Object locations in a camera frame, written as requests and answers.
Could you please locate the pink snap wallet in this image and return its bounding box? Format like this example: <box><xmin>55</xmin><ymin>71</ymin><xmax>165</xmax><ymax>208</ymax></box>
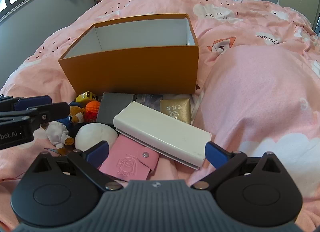
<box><xmin>98</xmin><ymin>134</ymin><xmax>160</xmax><ymax>181</ymax></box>

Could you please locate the bear plush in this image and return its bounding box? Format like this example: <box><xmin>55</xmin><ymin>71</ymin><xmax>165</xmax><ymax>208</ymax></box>
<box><xmin>41</xmin><ymin>101</ymin><xmax>87</xmax><ymax>156</ymax></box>

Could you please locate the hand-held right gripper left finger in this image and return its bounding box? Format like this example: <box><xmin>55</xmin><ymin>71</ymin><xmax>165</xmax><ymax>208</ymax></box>
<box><xmin>31</xmin><ymin>141</ymin><xmax>123</xmax><ymax>192</ymax></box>

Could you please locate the orange crochet toy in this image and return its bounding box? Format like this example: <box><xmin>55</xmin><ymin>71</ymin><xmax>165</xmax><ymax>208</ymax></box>
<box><xmin>84</xmin><ymin>100</ymin><xmax>102</xmax><ymax>122</ymax></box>

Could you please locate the grey box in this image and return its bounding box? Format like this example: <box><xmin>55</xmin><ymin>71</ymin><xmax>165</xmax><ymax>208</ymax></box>
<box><xmin>96</xmin><ymin>93</ymin><xmax>137</xmax><ymax>129</ymax></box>

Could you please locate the long white box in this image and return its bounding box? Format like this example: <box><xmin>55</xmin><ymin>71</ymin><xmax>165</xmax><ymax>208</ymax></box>
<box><xmin>113</xmin><ymin>101</ymin><xmax>213</xmax><ymax>170</ymax></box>

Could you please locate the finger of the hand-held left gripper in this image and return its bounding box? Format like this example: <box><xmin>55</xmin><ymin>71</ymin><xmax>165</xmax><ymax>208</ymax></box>
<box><xmin>0</xmin><ymin>102</ymin><xmax>70</xmax><ymax>134</ymax></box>
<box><xmin>0</xmin><ymin>95</ymin><xmax>52</xmax><ymax>113</ymax></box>

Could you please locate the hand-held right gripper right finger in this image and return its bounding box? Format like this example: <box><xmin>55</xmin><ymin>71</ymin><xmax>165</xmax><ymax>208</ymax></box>
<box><xmin>191</xmin><ymin>141</ymin><xmax>285</xmax><ymax>189</ymax></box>

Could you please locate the white plush with black ear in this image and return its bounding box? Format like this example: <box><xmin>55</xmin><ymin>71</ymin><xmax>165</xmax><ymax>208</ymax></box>
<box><xmin>67</xmin><ymin>122</ymin><xmax>118</xmax><ymax>150</ymax></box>

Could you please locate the orange cardboard box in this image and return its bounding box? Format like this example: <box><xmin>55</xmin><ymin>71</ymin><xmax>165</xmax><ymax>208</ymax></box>
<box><xmin>58</xmin><ymin>13</ymin><xmax>200</xmax><ymax>95</ymax></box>

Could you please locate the pink cloud print duvet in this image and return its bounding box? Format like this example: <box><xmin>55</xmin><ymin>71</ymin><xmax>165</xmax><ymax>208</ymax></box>
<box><xmin>0</xmin><ymin>0</ymin><xmax>320</xmax><ymax>232</ymax></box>

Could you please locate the gold gift box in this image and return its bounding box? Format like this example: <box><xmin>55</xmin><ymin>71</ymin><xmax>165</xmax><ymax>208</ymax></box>
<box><xmin>159</xmin><ymin>98</ymin><xmax>192</xmax><ymax>125</ymax></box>

